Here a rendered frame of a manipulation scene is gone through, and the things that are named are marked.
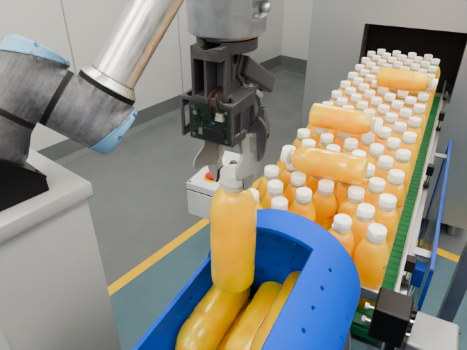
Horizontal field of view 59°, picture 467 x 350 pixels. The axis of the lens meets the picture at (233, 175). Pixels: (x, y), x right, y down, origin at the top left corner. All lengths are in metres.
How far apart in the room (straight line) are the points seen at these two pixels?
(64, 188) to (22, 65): 0.30
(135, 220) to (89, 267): 1.55
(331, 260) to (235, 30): 0.41
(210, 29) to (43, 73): 0.66
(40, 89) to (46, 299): 0.55
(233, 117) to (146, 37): 0.62
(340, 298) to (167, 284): 1.71
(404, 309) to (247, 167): 0.52
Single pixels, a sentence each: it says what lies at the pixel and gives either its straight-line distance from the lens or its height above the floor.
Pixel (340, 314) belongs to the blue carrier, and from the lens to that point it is 0.68.
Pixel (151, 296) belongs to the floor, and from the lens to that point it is 2.28.
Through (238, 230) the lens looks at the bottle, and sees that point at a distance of 0.60.
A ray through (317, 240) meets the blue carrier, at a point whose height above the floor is 1.22.
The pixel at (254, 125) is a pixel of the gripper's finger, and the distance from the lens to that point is 0.53.
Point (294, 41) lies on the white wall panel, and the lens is 5.61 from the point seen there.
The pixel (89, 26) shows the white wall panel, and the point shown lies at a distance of 3.57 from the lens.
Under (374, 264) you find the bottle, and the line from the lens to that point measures 0.95.
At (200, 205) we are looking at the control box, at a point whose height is 1.04.
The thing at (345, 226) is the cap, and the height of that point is 1.11.
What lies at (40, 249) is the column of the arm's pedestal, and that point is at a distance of 1.14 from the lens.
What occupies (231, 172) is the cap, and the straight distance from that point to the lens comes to 0.58.
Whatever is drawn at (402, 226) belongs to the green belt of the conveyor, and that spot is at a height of 0.90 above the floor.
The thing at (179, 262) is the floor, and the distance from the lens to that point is 2.43.
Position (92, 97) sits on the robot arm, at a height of 1.32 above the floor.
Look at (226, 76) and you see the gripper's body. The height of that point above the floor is 1.52.
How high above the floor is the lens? 1.67
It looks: 32 degrees down
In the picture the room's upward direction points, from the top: straight up
